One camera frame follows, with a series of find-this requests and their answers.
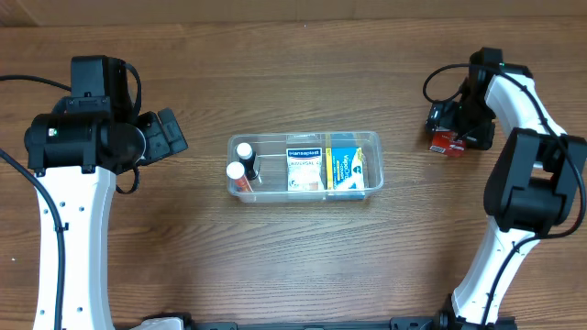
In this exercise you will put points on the white plaster box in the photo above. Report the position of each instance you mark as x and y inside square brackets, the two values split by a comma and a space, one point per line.
[304, 167]

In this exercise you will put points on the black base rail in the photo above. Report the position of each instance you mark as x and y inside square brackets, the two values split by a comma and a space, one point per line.
[321, 324]

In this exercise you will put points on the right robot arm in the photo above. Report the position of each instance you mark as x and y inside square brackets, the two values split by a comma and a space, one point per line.
[534, 193]

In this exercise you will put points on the dark bottle white cap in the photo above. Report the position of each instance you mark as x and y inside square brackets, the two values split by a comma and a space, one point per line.
[247, 156]

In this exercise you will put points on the blue VapoDrops box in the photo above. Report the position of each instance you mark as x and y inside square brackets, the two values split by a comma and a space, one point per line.
[345, 169]

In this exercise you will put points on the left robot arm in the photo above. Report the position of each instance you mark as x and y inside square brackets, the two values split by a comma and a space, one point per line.
[76, 153]

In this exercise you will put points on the red small box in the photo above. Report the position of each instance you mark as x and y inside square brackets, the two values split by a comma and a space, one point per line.
[447, 143]

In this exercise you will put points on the orange tube white cap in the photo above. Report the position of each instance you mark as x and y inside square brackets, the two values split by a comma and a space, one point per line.
[237, 173]

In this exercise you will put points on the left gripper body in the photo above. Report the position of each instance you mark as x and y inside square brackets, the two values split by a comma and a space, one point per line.
[161, 136]

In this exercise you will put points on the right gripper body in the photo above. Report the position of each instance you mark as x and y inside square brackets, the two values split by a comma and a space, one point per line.
[459, 126]

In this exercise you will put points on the clear plastic container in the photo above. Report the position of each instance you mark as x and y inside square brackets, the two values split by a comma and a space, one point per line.
[271, 186]

